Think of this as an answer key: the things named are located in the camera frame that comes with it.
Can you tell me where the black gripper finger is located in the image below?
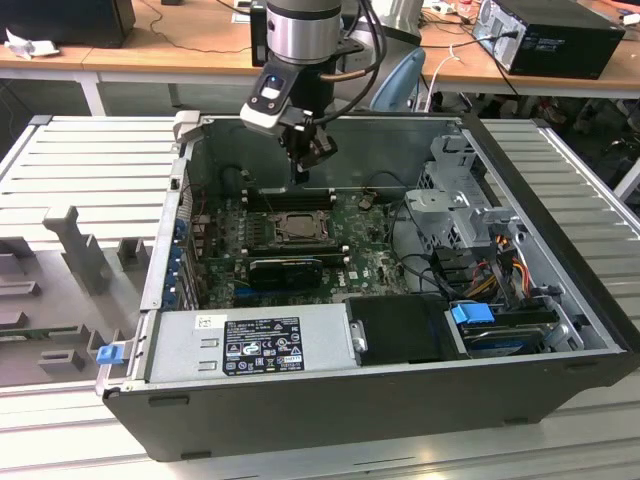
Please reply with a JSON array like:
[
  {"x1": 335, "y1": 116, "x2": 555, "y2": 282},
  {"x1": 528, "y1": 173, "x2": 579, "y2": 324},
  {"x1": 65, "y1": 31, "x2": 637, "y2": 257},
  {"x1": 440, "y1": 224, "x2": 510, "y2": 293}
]
[
  {"x1": 285, "y1": 124, "x2": 314, "y2": 186},
  {"x1": 308, "y1": 128, "x2": 340, "y2": 169}
]

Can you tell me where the square CPU plate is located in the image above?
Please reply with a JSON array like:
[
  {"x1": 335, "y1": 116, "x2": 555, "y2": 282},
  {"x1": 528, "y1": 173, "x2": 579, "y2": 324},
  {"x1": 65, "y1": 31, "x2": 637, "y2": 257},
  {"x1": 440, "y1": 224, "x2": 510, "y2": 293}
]
[{"x1": 279, "y1": 215, "x2": 322, "y2": 238}]

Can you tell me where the metal socket cover frame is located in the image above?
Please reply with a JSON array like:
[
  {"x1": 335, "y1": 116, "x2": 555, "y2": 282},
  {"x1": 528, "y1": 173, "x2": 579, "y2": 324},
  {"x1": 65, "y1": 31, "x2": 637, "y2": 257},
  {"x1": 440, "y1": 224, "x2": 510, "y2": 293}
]
[{"x1": 272, "y1": 212, "x2": 334, "y2": 244}]

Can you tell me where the CPU socket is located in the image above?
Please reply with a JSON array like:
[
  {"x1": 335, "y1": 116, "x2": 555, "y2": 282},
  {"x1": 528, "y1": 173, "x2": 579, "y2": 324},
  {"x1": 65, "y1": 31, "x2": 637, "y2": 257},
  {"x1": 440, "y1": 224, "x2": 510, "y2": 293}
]
[{"x1": 269, "y1": 210, "x2": 336, "y2": 246}]

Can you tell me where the small upright black box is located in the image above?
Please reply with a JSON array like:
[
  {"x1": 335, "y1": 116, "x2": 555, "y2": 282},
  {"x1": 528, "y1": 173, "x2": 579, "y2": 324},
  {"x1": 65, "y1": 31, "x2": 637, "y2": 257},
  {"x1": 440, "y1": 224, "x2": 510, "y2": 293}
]
[{"x1": 249, "y1": 3, "x2": 271, "y2": 69}]

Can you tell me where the black graphics card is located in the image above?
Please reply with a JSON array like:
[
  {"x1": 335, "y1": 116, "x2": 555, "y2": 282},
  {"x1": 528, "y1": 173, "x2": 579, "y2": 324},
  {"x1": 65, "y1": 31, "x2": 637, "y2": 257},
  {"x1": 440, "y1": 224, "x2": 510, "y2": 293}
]
[{"x1": 247, "y1": 256, "x2": 324, "y2": 290}]

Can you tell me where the grey case corner latch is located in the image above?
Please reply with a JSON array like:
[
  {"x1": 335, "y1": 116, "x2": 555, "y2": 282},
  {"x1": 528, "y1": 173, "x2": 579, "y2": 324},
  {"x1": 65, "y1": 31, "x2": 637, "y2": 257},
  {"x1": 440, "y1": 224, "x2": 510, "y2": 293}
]
[{"x1": 171, "y1": 110, "x2": 202, "y2": 147}]

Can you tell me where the green motherboard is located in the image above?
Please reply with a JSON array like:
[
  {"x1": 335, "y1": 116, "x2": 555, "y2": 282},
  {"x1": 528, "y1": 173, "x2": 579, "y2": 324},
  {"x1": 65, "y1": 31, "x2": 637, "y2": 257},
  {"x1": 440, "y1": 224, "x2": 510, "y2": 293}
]
[{"x1": 199, "y1": 192, "x2": 416, "y2": 309}]

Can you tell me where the silver metal drive cage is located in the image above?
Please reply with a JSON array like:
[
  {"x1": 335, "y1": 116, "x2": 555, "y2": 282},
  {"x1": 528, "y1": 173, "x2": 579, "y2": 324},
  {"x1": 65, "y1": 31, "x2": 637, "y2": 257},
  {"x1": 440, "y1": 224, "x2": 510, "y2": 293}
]
[{"x1": 403, "y1": 132, "x2": 527, "y2": 251}]

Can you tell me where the wooden desk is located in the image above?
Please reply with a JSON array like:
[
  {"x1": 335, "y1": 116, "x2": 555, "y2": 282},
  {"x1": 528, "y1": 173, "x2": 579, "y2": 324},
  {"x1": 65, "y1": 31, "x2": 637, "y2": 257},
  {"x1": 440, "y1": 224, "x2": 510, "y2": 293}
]
[
  {"x1": 419, "y1": 0, "x2": 640, "y2": 101},
  {"x1": 0, "y1": 0, "x2": 436, "y2": 119}
]

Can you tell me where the black plastic shroud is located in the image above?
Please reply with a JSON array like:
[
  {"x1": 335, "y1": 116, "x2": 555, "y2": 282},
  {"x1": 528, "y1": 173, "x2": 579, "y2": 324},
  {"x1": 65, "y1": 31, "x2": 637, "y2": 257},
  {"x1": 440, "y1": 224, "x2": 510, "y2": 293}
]
[{"x1": 344, "y1": 294, "x2": 472, "y2": 366}]

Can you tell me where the grey power supply unit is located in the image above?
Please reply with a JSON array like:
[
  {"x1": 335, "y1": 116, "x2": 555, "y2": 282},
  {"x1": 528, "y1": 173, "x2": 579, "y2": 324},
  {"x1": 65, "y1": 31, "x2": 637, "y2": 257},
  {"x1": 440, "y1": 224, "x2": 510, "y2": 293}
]
[{"x1": 144, "y1": 302, "x2": 359, "y2": 384}]

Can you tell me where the blue disk carrier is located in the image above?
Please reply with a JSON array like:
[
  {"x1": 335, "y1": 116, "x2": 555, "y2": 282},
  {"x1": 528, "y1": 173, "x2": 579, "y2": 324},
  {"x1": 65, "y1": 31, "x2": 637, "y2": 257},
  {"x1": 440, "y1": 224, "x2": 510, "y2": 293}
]
[{"x1": 449, "y1": 301, "x2": 496, "y2": 334}]

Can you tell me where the black open PC case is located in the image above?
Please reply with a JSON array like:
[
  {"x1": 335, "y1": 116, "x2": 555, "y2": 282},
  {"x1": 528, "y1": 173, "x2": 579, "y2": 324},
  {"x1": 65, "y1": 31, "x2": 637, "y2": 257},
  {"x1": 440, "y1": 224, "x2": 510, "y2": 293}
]
[{"x1": 94, "y1": 112, "x2": 640, "y2": 464}]

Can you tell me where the black desktop PC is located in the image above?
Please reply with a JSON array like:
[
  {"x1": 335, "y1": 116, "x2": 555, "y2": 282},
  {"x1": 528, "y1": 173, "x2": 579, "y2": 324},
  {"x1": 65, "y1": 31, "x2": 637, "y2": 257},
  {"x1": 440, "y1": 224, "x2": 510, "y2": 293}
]
[{"x1": 472, "y1": 0, "x2": 627, "y2": 81}]

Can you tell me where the large black box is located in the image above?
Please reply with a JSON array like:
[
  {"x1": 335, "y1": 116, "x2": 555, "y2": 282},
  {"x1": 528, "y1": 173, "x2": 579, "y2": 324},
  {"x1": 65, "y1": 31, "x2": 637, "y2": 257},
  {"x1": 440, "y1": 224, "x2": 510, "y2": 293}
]
[{"x1": 0, "y1": 0, "x2": 137, "y2": 49}]

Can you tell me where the hard disk with blue label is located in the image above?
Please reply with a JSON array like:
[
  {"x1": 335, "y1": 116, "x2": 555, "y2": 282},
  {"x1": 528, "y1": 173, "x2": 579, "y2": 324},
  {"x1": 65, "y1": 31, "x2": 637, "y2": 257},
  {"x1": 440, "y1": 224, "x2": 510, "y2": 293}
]
[{"x1": 462, "y1": 324, "x2": 547, "y2": 359}]

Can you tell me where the grey parts rack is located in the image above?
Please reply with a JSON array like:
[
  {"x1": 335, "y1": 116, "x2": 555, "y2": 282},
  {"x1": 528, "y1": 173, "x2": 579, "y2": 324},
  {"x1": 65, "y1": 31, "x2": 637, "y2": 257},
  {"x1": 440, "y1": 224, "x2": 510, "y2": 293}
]
[{"x1": 0, "y1": 204, "x2": 156, "y2": 387}]

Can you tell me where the crumpled white paper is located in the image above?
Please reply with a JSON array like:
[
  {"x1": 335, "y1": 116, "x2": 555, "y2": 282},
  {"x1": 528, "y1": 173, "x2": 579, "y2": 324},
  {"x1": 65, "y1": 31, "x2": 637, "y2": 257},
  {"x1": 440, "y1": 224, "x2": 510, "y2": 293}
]
[{"x1": 3, "y1": 27, "x2": 62, "y2": 61}]

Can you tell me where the white wrist camera black face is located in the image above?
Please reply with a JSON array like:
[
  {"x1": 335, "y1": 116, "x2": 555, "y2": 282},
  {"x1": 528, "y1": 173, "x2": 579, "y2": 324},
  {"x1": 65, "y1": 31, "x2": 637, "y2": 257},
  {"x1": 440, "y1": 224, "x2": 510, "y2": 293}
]
[{"x1": 238, "y1": 73, "x2": 293, "y2": 137}]

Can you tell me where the black camera cable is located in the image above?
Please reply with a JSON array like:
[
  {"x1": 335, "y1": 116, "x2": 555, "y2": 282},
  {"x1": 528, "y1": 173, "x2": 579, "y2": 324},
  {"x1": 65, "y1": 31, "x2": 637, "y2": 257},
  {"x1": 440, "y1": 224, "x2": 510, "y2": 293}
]
[{"x1": 309, "y1": 0, "x2": 387, "y2": 126}]

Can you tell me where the white cable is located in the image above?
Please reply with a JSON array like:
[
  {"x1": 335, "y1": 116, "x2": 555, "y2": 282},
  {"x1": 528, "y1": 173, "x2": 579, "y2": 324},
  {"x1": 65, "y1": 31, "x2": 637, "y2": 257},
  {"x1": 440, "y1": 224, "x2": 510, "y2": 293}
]
[{"x1": 426, "y1": 43, "x2": 462, "y2": 112}]

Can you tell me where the black looped cable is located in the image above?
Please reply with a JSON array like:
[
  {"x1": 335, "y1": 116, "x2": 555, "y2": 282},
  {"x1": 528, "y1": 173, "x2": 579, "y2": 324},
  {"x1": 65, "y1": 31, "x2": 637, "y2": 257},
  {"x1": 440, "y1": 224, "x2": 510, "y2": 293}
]
[{"x1": 388, "y1": 199, "x2": 454, "y2": 297}]

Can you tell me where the silver shroud handle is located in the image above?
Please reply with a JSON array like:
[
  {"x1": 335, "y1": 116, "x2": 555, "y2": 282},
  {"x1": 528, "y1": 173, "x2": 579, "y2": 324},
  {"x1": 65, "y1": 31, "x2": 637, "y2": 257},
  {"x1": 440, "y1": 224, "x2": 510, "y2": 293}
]
[{"x1": 349, "y1": 321, "x2": 369, "y2": 354}]

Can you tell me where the coloured wire bundle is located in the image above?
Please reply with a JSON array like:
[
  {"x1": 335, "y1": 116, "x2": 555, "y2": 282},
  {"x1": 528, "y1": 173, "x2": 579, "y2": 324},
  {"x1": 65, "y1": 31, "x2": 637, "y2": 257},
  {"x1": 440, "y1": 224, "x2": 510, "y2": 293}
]
[{"x1": 463, "y1": 238, "x2": 532, "y2": 302}]

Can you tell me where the white furniture frame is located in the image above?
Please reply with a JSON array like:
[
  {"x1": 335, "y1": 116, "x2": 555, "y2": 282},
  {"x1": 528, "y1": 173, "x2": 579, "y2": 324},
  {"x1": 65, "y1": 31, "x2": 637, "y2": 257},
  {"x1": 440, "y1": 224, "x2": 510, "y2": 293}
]
[{"x1": 612, "y1": 156, "x2": 640, "y2": 202}]

